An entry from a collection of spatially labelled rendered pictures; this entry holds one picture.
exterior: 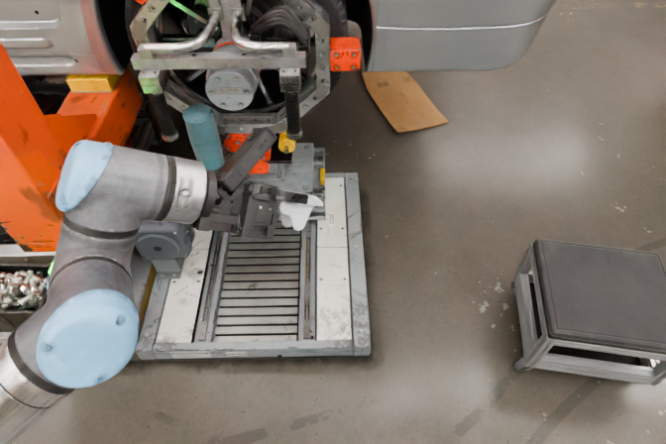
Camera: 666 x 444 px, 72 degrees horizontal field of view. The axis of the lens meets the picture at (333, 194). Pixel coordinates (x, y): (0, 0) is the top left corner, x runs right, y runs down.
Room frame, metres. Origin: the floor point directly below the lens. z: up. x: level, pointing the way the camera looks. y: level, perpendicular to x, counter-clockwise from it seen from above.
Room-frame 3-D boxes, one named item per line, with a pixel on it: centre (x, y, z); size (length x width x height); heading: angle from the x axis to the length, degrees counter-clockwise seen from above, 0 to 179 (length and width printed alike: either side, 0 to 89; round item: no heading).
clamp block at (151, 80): (0.99, 0.45, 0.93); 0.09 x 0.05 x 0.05; 1
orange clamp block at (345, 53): (1.21, -0.03, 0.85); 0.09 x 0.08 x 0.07; 91
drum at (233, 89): (1.13, 0.28, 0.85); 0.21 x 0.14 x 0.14; 1
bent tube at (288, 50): (1.08, 0.18, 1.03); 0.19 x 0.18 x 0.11; 1
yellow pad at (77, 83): (1.33, 0.79, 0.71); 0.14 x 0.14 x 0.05; 1
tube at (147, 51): (1.08, 0.38, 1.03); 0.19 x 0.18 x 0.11; 1
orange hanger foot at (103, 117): (1.15, 0.79, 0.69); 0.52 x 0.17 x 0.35; 1
